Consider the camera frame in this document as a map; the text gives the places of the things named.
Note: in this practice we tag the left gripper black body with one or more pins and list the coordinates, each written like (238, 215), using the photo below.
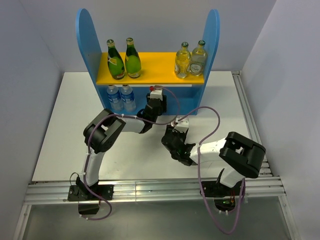
(162, 108)

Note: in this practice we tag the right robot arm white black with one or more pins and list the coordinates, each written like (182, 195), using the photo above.
(243, 156)

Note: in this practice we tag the yellow drink glass bottle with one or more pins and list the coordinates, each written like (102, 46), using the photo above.
(182, 61)

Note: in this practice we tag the green glass bottle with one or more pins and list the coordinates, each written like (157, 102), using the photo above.
(132, 60)
(114, 61)

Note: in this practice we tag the green glass bottle front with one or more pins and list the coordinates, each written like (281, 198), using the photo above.
(132, 60)

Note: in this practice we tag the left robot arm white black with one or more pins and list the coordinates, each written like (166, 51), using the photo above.
(101, 134)

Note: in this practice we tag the aluminium rail frame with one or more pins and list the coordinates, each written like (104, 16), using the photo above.
(154, 196)

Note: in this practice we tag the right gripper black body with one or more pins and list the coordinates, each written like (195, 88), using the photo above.
(182, 135)

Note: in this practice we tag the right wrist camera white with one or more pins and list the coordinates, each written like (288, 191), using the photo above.
(181, 126)

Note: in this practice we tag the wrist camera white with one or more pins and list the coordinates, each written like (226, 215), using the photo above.
(156, 92)
(181, 126)

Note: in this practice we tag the clear drink glass bottle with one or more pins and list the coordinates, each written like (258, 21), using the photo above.
(198, 59)

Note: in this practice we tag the green glass bottle back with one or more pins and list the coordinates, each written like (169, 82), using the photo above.
(114, 61)

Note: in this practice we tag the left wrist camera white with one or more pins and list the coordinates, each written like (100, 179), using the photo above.
(156, 92)

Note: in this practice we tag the water bottle blue label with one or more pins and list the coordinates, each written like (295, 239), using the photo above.
(114, 97)
(128, 98)

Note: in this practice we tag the blue and yellow wooden shelf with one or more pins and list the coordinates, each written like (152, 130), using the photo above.
(157, 67)

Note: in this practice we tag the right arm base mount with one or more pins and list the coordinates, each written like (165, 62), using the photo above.
(224, 198)

